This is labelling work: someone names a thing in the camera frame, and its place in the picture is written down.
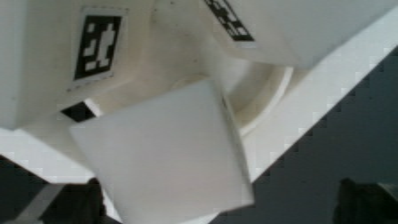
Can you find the white right fence bar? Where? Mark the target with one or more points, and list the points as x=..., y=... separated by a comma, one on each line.
x=317, y=89

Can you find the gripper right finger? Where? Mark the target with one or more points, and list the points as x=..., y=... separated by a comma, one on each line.
x=366, y=203

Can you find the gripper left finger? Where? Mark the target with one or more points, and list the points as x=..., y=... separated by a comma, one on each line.
x=68, y=204

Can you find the white round stool seat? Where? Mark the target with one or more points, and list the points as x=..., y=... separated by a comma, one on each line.
x=183, y=58

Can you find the white front fence bar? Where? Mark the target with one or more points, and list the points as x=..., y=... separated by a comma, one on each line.
x=39, y=148

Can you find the white stool leg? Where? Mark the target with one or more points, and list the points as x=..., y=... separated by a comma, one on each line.
x=71, y=43
x=285, y=32
x=164, y=153

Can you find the white fence bar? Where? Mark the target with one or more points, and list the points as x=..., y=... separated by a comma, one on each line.
x=317, y=89
x=39, y=148

